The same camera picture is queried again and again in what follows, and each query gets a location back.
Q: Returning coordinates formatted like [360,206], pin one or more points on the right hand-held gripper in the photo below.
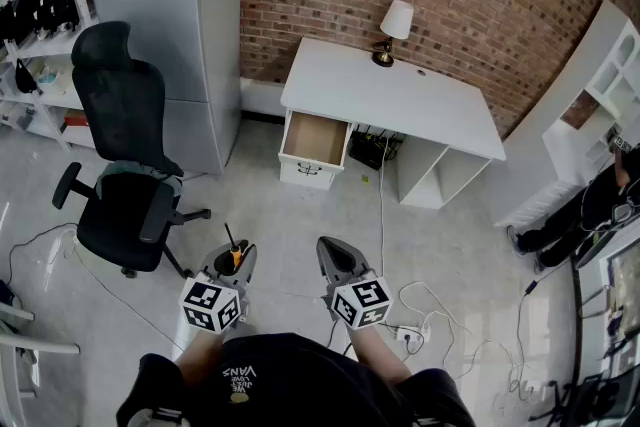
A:
[362,302]

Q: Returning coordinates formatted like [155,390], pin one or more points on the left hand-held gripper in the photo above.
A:
[210,302]

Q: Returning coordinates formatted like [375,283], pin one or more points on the white wooden drawer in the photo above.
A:
[315,140]

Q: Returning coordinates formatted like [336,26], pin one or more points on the person's left forearm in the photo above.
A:
[200,355]

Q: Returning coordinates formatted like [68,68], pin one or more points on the person's right forearm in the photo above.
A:
[375,355]

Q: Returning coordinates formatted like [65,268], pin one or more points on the small yellow floor tag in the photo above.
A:
[366,179]

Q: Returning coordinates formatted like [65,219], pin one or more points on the white power strip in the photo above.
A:
[412,332]

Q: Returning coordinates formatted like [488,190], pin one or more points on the black router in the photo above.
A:
[372,150]

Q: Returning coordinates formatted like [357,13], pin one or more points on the person in black shirt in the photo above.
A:
[300,385]

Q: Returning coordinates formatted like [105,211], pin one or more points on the white desk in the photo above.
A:
[380,100]

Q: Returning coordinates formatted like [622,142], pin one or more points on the black power adapter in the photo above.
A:
[531,287]

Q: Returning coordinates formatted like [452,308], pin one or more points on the black high-back office chair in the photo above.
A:
[120,105]

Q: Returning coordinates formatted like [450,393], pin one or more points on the red box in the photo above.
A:
[75,120]

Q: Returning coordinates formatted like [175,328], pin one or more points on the grey refrigerator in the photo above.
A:
[190,40]

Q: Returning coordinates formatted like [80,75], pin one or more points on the white-shade table lamp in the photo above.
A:
[397,20]

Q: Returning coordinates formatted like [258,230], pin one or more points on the black pouch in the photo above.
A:
[25,77]

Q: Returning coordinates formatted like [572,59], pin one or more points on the cluttered work table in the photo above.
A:
[625,290]

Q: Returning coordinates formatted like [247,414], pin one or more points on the row of black devices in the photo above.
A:
[50,10]

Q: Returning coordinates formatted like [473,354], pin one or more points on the white metal frame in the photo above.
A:
[40,346]

